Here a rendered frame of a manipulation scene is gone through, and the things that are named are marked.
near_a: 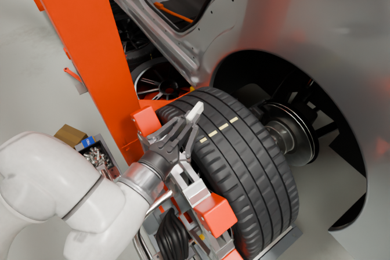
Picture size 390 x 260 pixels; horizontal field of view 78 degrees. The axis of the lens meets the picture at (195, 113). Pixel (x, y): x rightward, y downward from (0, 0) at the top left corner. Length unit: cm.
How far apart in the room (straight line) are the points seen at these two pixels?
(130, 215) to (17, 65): 291
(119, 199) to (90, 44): 50
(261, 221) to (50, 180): 57
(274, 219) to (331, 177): 141
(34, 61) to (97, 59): 240
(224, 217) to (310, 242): 134
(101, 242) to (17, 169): 19
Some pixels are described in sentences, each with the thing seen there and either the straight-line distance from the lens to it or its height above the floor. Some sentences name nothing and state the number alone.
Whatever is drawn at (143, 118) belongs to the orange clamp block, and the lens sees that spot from 86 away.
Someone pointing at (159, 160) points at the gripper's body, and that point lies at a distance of 55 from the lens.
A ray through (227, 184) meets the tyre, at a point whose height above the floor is 114.
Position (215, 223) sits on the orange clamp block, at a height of 114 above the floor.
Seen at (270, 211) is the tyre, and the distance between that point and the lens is 80.
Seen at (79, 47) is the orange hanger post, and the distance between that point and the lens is 82.
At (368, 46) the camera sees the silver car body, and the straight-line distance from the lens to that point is 65.
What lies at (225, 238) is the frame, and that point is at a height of 99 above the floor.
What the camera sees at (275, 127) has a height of 92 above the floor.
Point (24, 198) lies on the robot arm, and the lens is 50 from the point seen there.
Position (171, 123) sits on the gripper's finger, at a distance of 63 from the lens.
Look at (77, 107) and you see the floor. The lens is 253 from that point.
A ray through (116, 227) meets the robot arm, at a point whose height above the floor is 132.
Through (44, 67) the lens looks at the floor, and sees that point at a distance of 310.
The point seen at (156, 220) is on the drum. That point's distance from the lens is 94.
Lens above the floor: 180
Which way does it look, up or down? 53 degrees down
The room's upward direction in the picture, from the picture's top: straight up
